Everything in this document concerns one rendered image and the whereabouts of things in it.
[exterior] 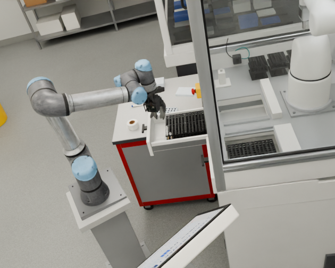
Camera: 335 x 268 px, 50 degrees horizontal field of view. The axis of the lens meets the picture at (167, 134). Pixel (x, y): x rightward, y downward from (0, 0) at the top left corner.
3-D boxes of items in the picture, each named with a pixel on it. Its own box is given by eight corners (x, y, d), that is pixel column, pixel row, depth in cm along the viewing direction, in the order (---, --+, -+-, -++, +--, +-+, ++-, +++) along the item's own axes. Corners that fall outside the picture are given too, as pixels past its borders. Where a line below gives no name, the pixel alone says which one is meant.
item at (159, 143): (153, 152, 195) (151, 143, 191) (155, 122, 215) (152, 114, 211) (226, 141, 190) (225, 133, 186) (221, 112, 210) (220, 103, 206)
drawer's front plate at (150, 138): (150, 156, 195) (145, 142, 188) (152, 123, 217) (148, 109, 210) (153, 156, 195) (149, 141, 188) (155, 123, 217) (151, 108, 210)
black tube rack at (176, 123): (167, 144, 197) (165, 135, 193) (167, 124, 210) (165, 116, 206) (207, 139, 194) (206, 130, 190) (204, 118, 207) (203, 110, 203)
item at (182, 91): (175, 95, 244) (175, 94, 243) (179, 89, 250) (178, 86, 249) (193, 96, 240) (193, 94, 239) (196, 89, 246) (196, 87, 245)
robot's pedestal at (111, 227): (120, 301, 222) (77, 231, 173) (105, 264, 244) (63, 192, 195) (162, 276, 229) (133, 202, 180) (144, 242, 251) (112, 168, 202)
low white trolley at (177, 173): (141, 215, 269) (111, 141, 221) (144, 157, 316) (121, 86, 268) (218, 206, 262) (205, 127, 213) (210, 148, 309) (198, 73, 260)
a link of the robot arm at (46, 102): (33, 104, 138) (149, 85, 157) (28, 91, 146) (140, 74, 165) (38, 128, 145) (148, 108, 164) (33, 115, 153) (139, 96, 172)
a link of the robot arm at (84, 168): (82, 194, 174) (73, 176, 165) (75, 177, 184) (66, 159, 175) (105, 184, 177) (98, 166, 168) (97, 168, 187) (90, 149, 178)
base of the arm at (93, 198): (86, 211, 179) (81, 198, 172) (77, 191, 190) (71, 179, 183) (114, 197, 183) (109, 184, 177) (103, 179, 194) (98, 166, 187)
